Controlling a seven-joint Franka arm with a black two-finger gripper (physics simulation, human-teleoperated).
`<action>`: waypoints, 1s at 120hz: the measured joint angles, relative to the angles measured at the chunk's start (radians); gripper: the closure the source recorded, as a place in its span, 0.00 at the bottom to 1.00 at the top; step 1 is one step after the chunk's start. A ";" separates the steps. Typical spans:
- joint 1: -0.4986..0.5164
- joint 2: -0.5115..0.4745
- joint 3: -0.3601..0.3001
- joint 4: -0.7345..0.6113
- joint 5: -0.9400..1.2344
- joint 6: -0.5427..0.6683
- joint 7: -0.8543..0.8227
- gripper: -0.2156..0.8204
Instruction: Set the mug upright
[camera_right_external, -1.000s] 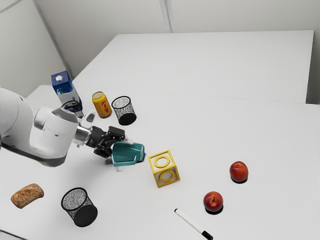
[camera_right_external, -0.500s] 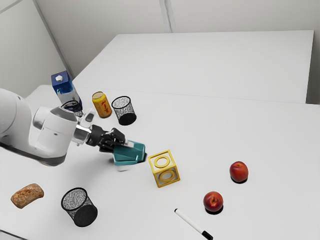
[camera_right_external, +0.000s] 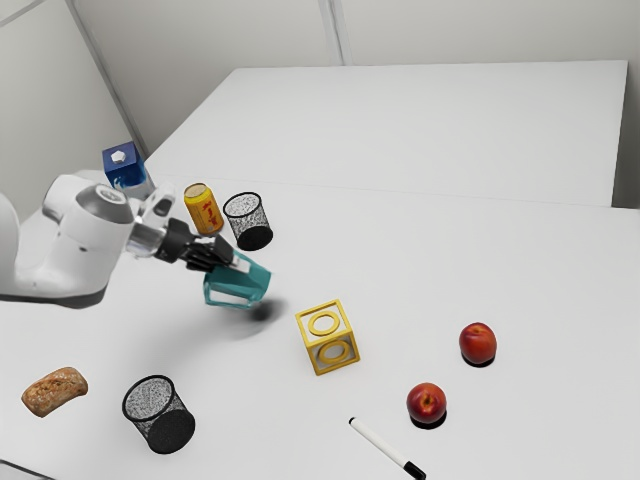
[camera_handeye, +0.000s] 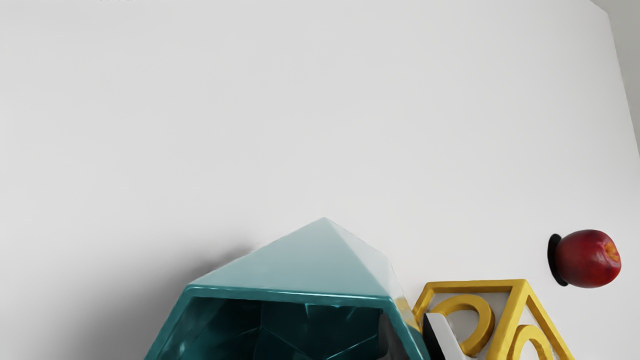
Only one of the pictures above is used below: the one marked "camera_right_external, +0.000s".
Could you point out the white marker with black cap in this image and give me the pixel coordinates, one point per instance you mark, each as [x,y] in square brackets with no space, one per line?
[385,447]

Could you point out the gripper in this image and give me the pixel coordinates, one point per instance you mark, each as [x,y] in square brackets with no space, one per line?
[180,245]

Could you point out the brown bread loaf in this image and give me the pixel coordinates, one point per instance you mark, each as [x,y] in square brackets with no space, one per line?
[54,391]

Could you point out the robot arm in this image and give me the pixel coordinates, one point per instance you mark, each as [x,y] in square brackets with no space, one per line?
[70,240]

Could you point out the teal faceted mug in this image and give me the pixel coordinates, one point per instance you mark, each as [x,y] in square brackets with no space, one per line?
[237,285]

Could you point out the small black mesh pen holder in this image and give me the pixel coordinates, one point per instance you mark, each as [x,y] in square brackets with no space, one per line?
[248,220]

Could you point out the yellow open frame cube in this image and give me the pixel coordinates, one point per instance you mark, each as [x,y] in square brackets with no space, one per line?
[327,336]

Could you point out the large black mesh pen holder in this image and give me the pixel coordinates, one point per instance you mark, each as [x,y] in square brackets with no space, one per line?
[157,415]

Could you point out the blue carton with white cap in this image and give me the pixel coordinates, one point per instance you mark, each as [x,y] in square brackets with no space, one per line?
[125,170]

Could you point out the red peach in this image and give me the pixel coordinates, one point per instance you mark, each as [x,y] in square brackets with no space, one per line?
[426,402]
[477,342]

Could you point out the yellow drink can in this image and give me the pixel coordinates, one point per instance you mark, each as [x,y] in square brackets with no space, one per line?
[204,210]

